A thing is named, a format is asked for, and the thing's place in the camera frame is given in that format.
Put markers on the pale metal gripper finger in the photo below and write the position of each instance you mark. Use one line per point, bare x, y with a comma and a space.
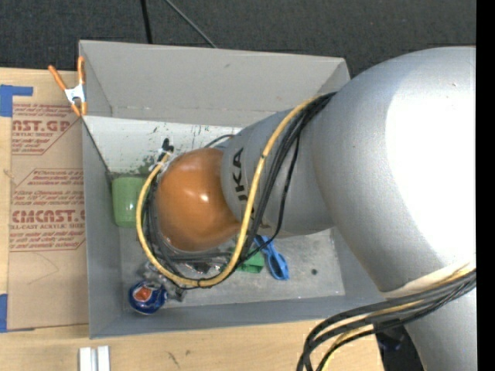
176, 293
147, 272

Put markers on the blue and orange ball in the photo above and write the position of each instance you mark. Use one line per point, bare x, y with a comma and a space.
145, 298

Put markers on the green cup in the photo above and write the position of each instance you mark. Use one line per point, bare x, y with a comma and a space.
124, 201

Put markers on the blue sunglasses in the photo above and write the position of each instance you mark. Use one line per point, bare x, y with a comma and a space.
275, 262

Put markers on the brown cardboard board red print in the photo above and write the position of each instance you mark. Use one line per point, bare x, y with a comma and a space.
46, 269

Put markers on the grey metal bin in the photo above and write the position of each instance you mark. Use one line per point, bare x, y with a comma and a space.
216, 87

